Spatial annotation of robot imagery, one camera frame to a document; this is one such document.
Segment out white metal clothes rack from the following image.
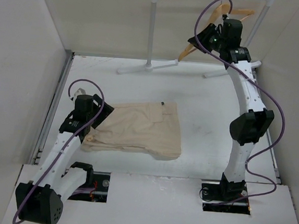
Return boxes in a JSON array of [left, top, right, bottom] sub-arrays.
[[116, 0, 276, 88]]

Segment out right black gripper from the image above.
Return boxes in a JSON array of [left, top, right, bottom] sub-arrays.
[[188, 21, 228, 56]]

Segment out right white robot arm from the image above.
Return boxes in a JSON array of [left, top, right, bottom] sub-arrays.
[[188, 19, 274, 201]]

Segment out wooden clothes hanger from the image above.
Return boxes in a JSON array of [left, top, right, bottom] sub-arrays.
[[177, 3, 255, 62]]

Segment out beige trousers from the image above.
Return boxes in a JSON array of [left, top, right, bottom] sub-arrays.
[[81, 102, 182, 160]]

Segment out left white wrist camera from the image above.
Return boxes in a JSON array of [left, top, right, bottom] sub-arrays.
[[70, 88, 86, 101]]

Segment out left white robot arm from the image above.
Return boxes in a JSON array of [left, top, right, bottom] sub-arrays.
[[13, 94, 114, 224]]

